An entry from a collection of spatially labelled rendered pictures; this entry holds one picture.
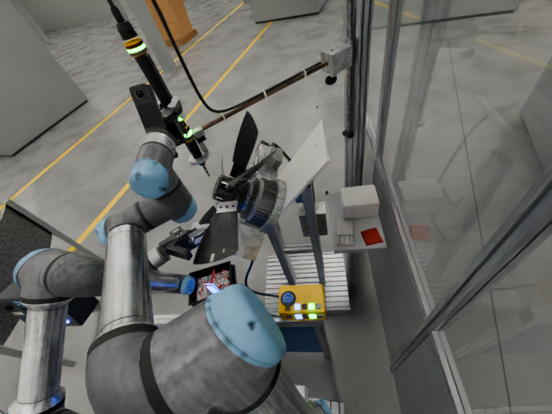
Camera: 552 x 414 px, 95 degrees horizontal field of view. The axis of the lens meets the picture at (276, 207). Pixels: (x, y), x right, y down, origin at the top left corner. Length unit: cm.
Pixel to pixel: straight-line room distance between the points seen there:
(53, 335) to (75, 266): 22
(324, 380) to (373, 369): 32
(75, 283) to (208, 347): 55
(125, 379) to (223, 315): 12
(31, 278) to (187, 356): 63
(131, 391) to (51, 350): 63
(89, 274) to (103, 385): 46
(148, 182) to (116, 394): 35
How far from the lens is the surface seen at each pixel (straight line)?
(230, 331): 33
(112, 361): 41
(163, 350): 36
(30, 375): 101
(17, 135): 697
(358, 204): 127
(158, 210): 65
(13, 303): 140
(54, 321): 95
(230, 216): 105
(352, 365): 197
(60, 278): 83
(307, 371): 198
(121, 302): 48
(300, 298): 94
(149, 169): 57
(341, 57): 108
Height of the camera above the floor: 195
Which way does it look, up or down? 49 degrees down
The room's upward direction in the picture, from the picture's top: 19 degrees counter-clockwise
